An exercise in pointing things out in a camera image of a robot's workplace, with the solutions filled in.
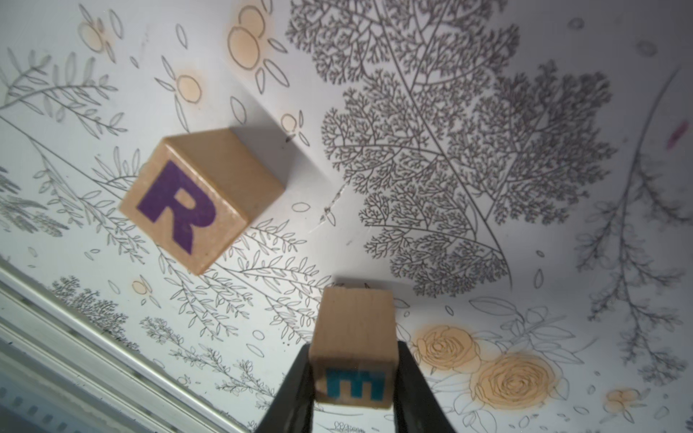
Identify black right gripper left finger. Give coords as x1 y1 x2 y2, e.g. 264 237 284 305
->
254 344 315 433

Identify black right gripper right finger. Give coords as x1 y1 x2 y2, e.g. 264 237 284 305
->
393 341 456 433

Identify wooden E letter block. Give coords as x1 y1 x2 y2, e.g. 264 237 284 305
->
309 287 399 409

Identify wooden R letter block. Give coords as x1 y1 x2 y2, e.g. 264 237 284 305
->
119 128 284 275

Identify floral patterned table mat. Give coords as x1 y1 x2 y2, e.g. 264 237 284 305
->
1 1 692 432

